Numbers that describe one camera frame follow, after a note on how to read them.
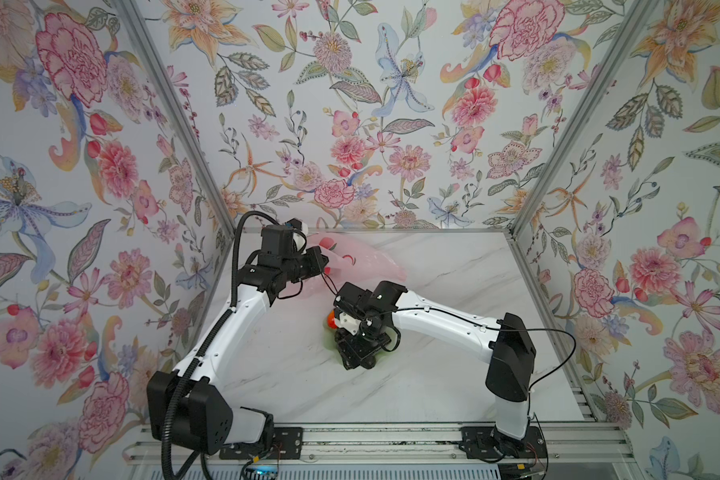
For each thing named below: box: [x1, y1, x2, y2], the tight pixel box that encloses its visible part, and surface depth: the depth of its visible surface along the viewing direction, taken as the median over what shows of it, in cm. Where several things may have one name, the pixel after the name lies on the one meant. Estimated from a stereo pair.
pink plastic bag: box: [287, 231, 407, 299], surface depth 100 cm
